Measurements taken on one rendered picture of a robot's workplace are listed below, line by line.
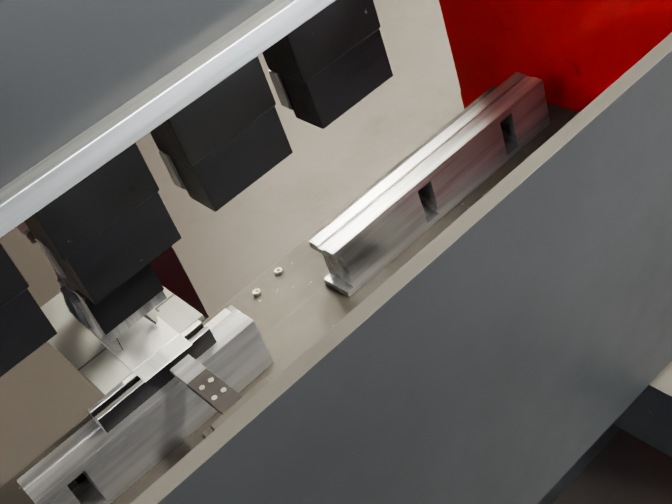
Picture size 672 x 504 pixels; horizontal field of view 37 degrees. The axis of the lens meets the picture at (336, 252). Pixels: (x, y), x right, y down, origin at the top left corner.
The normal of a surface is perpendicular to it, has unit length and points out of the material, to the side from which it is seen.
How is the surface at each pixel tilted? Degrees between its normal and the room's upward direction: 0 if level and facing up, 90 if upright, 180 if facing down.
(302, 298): 0
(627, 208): 90
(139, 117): 90
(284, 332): 0
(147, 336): 0
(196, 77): 90
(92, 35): 90
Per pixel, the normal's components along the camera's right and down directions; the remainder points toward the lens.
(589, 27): -0.71, 0.60
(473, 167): 0.64, 0.35
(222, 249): -0.28, -0.72
